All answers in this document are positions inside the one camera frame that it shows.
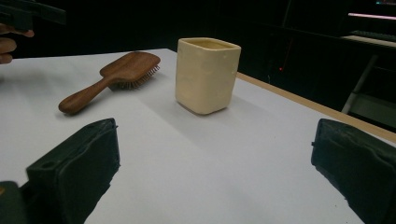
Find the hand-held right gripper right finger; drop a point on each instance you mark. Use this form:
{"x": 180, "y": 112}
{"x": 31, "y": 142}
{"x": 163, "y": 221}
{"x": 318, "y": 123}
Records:
{"x": 358, "y": 161}

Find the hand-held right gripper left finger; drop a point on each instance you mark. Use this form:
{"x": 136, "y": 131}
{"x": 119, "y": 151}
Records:
{"x": 79, "y": 168}

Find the wooden paddle hairbrush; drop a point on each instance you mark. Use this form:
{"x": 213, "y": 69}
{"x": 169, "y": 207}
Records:
{"x": 115, "y": 77}

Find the cream square cup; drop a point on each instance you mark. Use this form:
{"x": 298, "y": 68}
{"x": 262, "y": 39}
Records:
{"x": 205, "y": 76}

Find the grey metal stand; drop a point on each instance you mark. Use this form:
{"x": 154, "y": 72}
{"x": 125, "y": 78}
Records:
{"x": 361, "y": 84}

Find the dark keyboard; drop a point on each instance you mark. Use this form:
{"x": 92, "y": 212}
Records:
{"x": 372, "y": 34}

